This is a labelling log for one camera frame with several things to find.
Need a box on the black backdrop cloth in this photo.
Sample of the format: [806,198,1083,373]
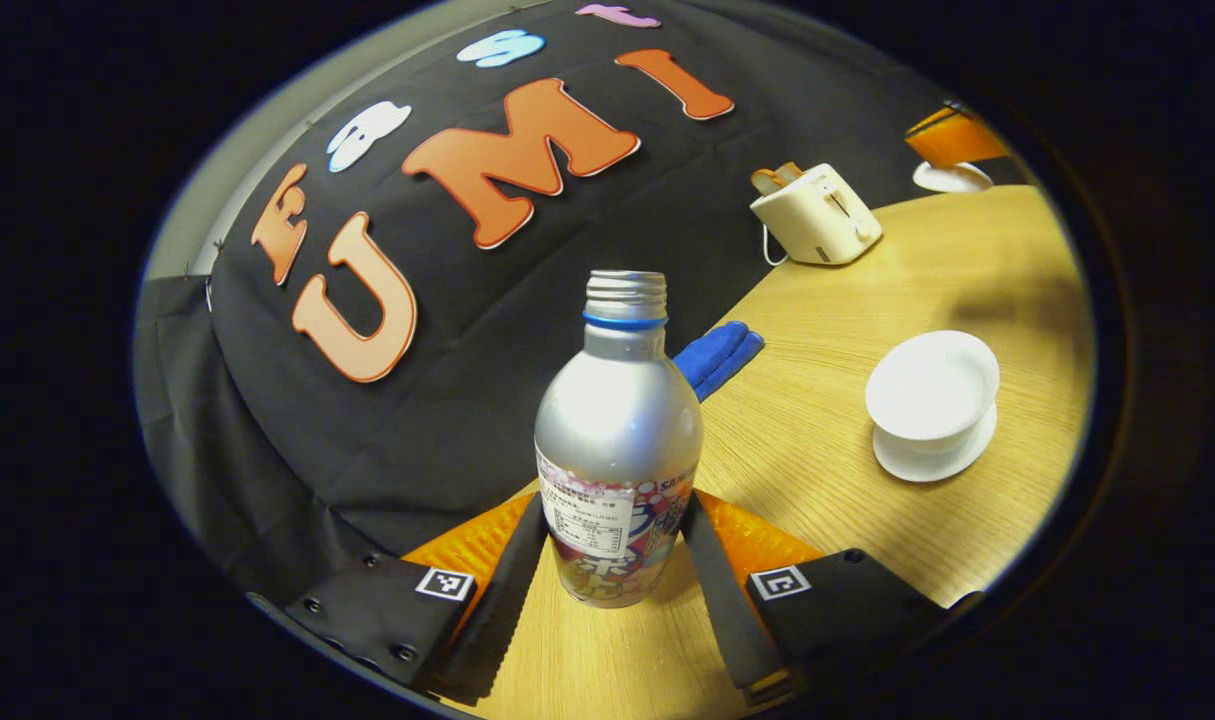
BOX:
[132,0,1028,601]

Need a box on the white toaster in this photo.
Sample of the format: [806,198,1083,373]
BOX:
[749,162,883,267]

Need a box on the silver water bottle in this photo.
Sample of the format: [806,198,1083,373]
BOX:
[534,270,705,609]

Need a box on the white saucer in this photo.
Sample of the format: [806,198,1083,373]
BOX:
[873,400,998,484]

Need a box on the blue folded towel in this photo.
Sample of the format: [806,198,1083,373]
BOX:
[672,320,766,403]

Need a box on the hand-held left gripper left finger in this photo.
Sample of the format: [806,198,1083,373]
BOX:
[252,490,550,701]

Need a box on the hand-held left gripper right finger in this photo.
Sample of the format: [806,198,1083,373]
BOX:
[679,488,983,701]

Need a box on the white teacup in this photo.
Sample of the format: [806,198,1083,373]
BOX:
[865,330,1001,456]

